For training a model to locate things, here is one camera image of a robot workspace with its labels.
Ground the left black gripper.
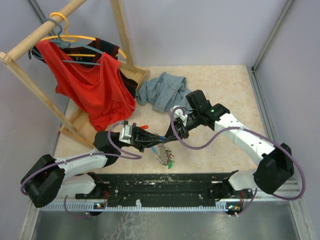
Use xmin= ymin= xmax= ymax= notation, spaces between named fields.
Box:
xmin=115 ymin=122 xmax=167 ymax=152

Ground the red key tag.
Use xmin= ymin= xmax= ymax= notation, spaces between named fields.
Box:
xmin=140 ymin=125 xmax=149 ymax=130

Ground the bunch of keys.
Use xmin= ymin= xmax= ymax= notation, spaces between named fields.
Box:
xmin=151 ymin=143 xmax=175 ymax=169

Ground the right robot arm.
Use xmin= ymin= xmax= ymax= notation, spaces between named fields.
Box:
xmin=165 ymin=90 xmax=295 ymax=198

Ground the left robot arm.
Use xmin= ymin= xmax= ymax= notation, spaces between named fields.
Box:
xmin=20 ymin=121 xmax=168 ymax=208

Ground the blue denim shirt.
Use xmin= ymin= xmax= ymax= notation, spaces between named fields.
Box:
xmin=137 ymin=72 xmax=192 ymax=113

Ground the red tank top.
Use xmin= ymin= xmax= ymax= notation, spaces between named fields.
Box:
xmin=35 ymin=40 xmax=136 ymax=131

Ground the wooden clothes rack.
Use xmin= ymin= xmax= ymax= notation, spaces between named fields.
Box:
xmin=0 ymin=0 xmax=151 ymax=152

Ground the teal hanger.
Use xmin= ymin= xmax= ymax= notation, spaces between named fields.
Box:
xmin=27 ymin=17 xmax=103 ymax=60

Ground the yellow hanger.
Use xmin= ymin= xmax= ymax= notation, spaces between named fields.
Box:
xmin=33 ymin=12 xmax=127 ymax=65

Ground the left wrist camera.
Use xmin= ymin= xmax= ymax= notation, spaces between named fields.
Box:
xmin=119 ymin=122 xmax=133 ymax=144

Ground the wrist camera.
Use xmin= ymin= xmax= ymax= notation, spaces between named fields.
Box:
xmin=119 ymin=122 xmax=133 ymax=144
xmin=173 ymin=108 xmax=188 ymax=123

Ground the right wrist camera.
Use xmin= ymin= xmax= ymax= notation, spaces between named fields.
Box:
xmin=173 ymin=108 xmax=188 ymax=123

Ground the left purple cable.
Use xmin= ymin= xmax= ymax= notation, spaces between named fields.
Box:
xmin=20 ymin=122 xmax=142 ymax=218

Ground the purple cable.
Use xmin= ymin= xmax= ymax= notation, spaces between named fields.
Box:
xmin=169 ymin=106 xmax=307 ymax=217
xmin=20 ymin=122 xmax=142 ymax=218

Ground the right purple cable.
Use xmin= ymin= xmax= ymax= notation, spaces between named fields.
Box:
xmin=169 ymin=106 xmax=307 ymax=217

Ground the right aluminium corner post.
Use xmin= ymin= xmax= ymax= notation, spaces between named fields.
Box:
xmin=251 ymin=0 xmax=296 ymax=73

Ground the aluminium corner post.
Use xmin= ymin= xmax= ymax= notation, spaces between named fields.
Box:
xmin=251 ymin=0 xmax=296 ymax=73
xmin=26 ymin=0 xmax=46 ymax=24

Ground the aluminium frame rail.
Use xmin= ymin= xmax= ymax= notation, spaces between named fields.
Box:
xmin=38 ymin=180 xmax=300 ymax=213

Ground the left aluminium corner post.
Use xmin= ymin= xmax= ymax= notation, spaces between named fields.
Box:
xmin=26 ymin=0 xmax=46 ymax=24

